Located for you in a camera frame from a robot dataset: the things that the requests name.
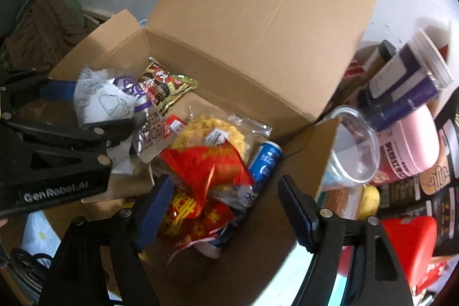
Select red box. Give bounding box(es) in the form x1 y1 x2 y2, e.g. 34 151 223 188
344 60 366 81

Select pink canister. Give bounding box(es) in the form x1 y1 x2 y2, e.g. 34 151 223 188
376 105 441 185

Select brown bottle black cap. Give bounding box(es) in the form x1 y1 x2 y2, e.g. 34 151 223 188
344 40 397 102

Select red lid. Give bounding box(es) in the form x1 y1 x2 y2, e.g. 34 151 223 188
380 216 438 292

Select brown cardboard box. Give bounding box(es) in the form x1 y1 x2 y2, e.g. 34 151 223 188
9 0 386 306

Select white purple snack packet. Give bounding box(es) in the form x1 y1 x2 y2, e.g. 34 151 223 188
73 67 158 174

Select purple canister white lid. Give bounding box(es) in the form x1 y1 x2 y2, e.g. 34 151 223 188
359 27 455 132

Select red snack bag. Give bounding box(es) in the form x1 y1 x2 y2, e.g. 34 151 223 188
412 249 452 299

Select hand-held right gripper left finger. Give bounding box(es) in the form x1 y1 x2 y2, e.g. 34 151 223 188
38 174 175 306

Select brown cloth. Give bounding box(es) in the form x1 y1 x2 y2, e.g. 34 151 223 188
7 0 90 73

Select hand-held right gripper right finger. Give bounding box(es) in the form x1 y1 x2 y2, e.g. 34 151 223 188
278 175 413 306

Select yellow fruit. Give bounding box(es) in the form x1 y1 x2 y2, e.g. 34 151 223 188
359 184 381 221

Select blue can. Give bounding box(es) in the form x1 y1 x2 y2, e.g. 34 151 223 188
247 141 284 210

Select red packet gold print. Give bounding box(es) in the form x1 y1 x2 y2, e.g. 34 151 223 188
158 188 235 253

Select clear plastic cup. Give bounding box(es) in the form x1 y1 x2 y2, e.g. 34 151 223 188
319 105 381 192

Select grey snack packet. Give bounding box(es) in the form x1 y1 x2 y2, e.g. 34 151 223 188
133 109 187 163

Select light blue floral sheet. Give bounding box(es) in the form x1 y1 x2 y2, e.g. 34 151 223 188
22 211 63 260

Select crumpled red snack packet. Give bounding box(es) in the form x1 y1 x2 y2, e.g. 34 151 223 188
158 145 253 202

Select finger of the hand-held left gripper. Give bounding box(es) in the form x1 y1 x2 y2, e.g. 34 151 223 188
0 67 77 113
0 113 145 173

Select gold brown snack packet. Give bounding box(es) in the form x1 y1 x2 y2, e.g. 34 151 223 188
138 57 199 116

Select yellow round cake packet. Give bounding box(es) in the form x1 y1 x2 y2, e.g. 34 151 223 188
168 107 271 167

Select black printed package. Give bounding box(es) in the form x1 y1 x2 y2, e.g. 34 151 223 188
380 116 459 256

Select white wooden frame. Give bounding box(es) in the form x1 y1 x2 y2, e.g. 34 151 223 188
81 7 115 22

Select small white object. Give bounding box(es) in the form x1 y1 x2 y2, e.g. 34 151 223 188
195 239 223 260

